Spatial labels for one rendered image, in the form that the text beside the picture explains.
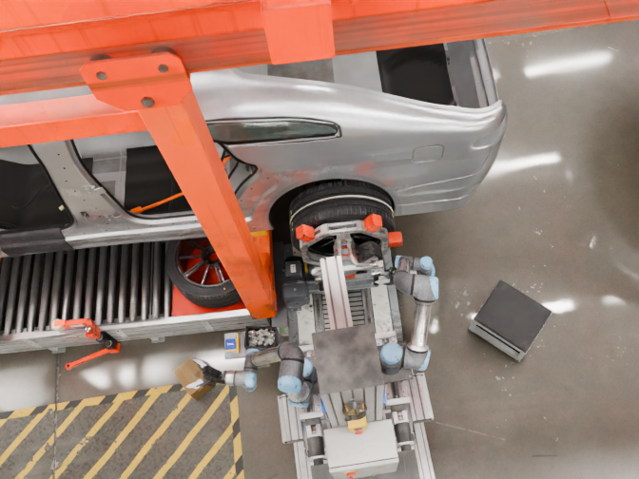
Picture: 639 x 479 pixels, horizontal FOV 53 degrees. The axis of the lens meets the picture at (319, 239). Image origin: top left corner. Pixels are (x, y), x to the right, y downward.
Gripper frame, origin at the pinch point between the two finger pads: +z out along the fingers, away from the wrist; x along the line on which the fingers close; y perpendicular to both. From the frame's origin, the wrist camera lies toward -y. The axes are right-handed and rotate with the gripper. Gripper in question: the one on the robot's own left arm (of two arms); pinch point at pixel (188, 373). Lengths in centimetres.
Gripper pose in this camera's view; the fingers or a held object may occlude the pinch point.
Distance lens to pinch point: 346.1
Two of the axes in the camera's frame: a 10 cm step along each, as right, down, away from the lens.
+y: 0.7, 5.4, 8.4
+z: -9.9, -0.6, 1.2
